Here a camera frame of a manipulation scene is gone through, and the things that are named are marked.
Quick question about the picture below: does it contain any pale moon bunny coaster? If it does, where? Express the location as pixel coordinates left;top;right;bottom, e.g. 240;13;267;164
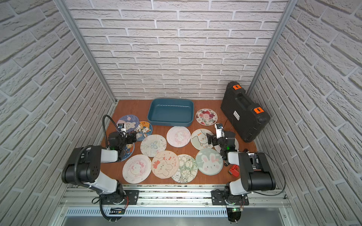
214;139;239;153

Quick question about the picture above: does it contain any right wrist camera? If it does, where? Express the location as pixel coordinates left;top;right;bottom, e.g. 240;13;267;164
215;123;224;139

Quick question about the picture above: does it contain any purple bunny coaster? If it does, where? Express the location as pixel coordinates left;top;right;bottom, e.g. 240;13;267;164
117;115;140;133

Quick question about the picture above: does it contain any teal plastic storage box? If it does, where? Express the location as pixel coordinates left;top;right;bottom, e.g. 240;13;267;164
147;98;194;127

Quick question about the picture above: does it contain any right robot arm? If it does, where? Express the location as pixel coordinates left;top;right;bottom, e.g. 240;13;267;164
207;129;276;205

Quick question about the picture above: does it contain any pink round bunny coaster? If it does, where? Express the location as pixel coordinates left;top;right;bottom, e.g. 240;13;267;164
123;154;151;184

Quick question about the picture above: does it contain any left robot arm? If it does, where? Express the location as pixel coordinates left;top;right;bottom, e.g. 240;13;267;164
61;132;137;204

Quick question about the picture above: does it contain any red rose floral coaster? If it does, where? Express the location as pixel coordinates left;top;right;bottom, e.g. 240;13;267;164
195;108;218;126

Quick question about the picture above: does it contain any green bunny coaster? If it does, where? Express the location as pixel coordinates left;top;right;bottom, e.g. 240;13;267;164
196;148;223;176

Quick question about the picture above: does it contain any pink unicorn coaster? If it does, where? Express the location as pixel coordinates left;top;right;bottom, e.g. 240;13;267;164
166;126;191;147

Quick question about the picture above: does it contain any white butterfly coaster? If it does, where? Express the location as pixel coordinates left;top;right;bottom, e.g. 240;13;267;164
140;135;167;157

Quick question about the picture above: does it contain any red black screwdriver tool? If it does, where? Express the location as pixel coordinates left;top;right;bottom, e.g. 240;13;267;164
228;165;240;178

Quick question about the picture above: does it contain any black tool case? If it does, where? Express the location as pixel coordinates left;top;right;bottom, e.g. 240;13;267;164
221;81;271;143

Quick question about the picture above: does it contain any blue car animals coaster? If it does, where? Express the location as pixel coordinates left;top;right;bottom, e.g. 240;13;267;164
120;143;135;162

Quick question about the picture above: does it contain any peach bunny shaped coaster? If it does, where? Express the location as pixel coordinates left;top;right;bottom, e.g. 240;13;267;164
151;151;180;179

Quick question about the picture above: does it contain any white alpaca coaster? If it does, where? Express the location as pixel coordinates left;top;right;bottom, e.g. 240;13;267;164
190;129;213;150

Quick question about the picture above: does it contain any green tulip coaster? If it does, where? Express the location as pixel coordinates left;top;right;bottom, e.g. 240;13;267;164
171;154;198;184

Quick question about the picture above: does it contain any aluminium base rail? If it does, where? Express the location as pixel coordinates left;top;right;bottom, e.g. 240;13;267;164
59;185;291;218

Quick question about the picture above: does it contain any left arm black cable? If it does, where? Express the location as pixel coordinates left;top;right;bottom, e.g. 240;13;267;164
102;114;122;147

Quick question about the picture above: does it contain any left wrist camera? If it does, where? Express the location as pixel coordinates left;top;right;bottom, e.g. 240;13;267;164
117;123;126;133

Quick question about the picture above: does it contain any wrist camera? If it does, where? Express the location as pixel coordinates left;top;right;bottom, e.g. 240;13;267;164
117;123;126;133
215;123;224;139

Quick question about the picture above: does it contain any blue denim bears coaster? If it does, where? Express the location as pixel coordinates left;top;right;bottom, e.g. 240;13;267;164
135;121;153;141

